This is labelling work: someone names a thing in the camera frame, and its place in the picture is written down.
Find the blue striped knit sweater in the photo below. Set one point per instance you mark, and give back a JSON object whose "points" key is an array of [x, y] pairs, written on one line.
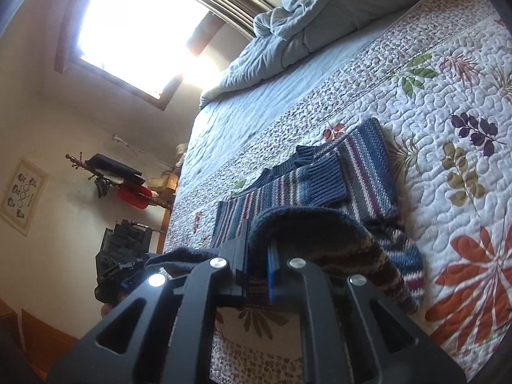
{"points": [[360, 176]]}

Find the red bag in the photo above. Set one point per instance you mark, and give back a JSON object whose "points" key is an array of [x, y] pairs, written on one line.
{"points": [[134, 198]]}

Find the light blue quilted sheet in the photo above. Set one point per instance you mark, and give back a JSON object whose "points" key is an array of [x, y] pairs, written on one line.
{"points": [[248, 100]]}

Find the grey pillow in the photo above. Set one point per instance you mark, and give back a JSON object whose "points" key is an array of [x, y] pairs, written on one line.
{"points": [[372, 0]]}

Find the black hanging garment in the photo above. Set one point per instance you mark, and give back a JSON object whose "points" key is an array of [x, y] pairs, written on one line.
{"points": [[114, 164]]}

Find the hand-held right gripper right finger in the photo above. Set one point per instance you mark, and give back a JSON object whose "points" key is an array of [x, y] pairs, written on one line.
{"points": [[274, 274]]}

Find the window with wooden frame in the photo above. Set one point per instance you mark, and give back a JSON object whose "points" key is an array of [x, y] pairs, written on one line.
{"points": [[140, 28]]}

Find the black padded jacket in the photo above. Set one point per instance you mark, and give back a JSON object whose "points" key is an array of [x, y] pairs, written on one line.
{"points": [[126, 238]]}

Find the framed wall poster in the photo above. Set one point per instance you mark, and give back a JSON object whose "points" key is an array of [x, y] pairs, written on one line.
{"points": [[22, 196]]}

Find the wooden coat rack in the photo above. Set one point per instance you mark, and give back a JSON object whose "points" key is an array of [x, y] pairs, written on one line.
{"points": [[80, 162]]}

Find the light blue duvet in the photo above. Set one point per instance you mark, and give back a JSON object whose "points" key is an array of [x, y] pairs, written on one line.
{"points": [[280, 28]]}

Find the floral quilted blanket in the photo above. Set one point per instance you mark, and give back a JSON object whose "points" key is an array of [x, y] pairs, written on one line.
{"points": [[440, 100]]}

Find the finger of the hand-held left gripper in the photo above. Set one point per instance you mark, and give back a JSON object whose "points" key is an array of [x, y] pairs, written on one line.
{"points": [[120, 268]]}

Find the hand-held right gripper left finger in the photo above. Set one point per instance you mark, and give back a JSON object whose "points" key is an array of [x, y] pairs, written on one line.
{"points": [[236, 258]]}

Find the person's left hand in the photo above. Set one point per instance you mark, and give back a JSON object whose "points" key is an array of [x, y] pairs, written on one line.
{"points": [[107, 310]]}

